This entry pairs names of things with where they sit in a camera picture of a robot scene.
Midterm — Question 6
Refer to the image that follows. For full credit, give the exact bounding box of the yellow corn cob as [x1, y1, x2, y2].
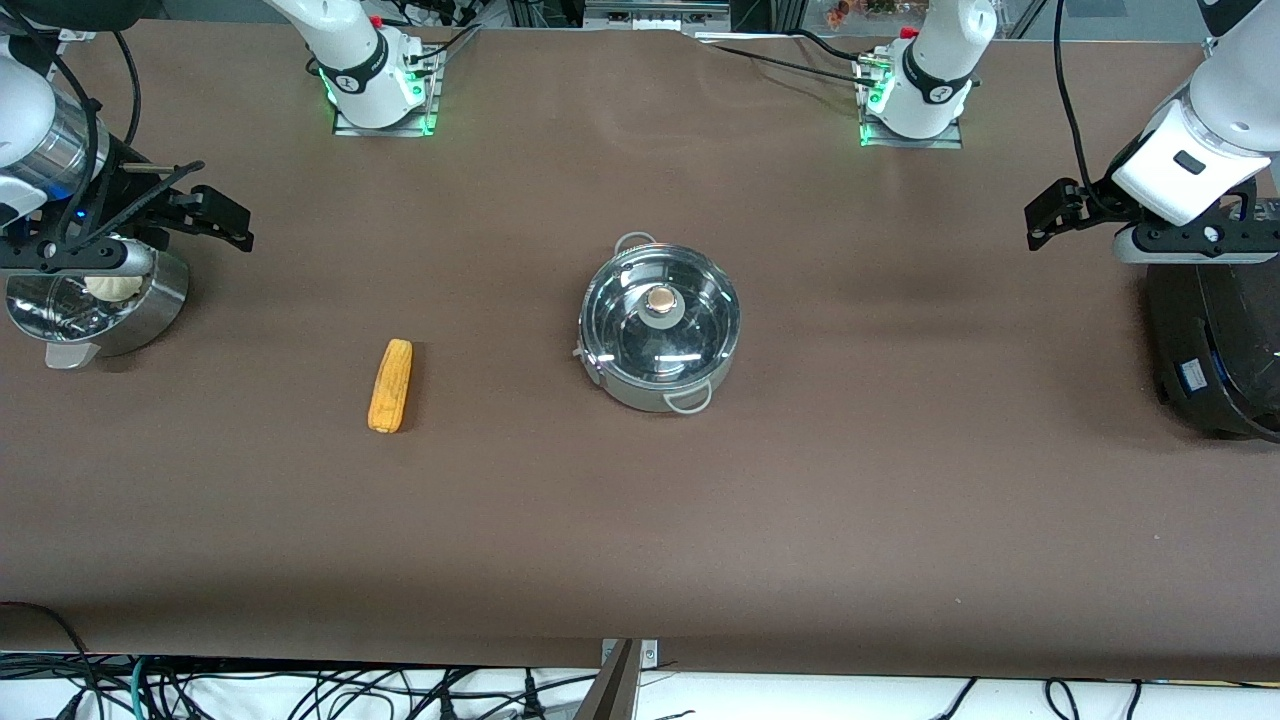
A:
[367, 338, 414, 435]

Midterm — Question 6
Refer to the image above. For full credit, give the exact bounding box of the glass lid with knob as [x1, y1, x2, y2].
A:
[580, 245, 741, 386]

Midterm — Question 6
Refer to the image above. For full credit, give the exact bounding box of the steel steamer pot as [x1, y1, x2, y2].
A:
[5, 245, 191, 371]

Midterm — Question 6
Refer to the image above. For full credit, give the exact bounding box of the stainless steel cooking pot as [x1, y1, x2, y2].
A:
[575, 232, 743, 416]

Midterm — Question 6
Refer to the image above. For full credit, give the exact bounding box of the white steamed bun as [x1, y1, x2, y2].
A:
[83, 272, 151, 304]

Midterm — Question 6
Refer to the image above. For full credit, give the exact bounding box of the black round appliance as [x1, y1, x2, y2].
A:
[1145, 262, 1280, 443]

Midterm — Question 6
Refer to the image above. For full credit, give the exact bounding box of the brown table cover sheet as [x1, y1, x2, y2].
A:
[0, 18, 1280, 683]

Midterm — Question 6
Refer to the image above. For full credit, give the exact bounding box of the dark table support beam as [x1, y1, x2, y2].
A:
[575, 640, 641, 720]

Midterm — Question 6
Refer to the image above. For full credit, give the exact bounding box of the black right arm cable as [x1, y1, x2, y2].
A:
[0, 15, 206, 256]

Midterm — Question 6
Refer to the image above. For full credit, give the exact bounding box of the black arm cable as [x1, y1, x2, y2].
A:
[0, 15, 206, 256]
[1053, 0, 1113, 191]

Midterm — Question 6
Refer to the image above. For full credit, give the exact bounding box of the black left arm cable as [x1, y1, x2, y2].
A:
[1053, 0, 1113, 191]

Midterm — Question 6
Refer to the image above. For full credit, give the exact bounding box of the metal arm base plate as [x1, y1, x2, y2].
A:
[858, 110, 963, 149]
[333, 45, 441, 138]

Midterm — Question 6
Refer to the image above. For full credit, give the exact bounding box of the black table cable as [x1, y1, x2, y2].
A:
[788, 28, 873, 65]
[712, 44, 883, 87]

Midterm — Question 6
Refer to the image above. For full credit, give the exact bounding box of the small metal table bracket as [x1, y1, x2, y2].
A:
[600, 638, 661, 671]

